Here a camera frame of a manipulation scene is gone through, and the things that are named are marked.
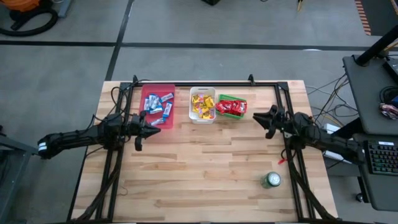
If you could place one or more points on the yellow wooden stick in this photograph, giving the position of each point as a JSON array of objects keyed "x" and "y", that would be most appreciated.
[{"x": 300, "y": 4}]

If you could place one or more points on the green drink can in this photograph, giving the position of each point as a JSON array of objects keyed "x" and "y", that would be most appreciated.
[{"x": 271, "y": 180}]

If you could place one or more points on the white plastic bin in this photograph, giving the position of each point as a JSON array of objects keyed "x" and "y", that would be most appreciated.
[{"x": 199, "y": 120}]

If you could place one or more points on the dark grey cart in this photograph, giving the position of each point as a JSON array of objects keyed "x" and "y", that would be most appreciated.
[{"x": 18, "y": 186}]

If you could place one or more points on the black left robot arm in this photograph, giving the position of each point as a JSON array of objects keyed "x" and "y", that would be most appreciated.
[{"x": 71, "y": 139}]

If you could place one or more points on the small grey desk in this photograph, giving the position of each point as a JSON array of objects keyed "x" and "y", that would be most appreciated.
[{"x": 379, "y": 193}]

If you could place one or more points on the orange shop vacuum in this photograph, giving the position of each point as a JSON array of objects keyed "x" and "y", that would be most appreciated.
[{"x": 23, "y": 4}]

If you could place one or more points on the black desk leg bar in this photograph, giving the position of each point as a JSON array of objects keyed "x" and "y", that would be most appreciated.
[{"x": 351, "y": 126}]

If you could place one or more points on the black slanted pole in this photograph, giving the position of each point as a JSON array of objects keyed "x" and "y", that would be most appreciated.
[{"x": 376, "y": 46}]

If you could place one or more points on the pink plastic tray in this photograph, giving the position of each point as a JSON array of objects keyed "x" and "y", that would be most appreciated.
[{"x": 143, "y": 90}]

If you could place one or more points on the white paper sheet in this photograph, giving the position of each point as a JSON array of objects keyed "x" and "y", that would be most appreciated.
[{"x": 330, "y": 154}]

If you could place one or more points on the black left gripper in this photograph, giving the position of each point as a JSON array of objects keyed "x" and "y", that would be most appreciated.
[{"x": 138, "y": 126}]

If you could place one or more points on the black backlit keyboard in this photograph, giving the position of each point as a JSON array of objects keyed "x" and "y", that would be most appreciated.
[{"x": 384, "y": 158}]

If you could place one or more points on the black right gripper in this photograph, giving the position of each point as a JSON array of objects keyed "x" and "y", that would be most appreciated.
[{"x": 276, "y": 121}]

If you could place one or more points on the black caster wheel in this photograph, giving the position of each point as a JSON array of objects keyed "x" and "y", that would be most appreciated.
[{"x": 359, "y": 197}]

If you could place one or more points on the black table clamp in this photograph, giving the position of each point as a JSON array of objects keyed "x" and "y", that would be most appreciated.
[
  {"x": 134, "y": 79},
  {"x": 251, "y": 79}
]

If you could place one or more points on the small red clip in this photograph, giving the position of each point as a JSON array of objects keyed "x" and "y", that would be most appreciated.
[{"x": 281, "y": 161}]

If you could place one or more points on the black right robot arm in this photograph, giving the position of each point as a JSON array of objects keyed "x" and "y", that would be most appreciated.
[{"x": 329, "y": 143}]

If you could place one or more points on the green plastic basket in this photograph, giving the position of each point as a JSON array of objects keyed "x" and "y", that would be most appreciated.
[{"x": 228, "y": 97}]

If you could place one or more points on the pink patterned pouch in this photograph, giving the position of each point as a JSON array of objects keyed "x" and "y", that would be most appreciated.
[{"x": 388, "y": 111}]

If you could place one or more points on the black aluminium rig frame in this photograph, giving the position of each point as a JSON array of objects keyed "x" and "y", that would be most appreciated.
[{"x": 183, "y": 84}]

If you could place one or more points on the black flat device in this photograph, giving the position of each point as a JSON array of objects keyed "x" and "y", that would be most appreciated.
[{"x": 392, "y": 70}]

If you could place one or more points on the large grey desk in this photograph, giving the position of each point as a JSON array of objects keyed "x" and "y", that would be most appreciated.
[{"x": 367, "y": 93}]

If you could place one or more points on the black mat striped edge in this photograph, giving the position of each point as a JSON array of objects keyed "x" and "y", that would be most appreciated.
[{"x": 382, "y": 15}]

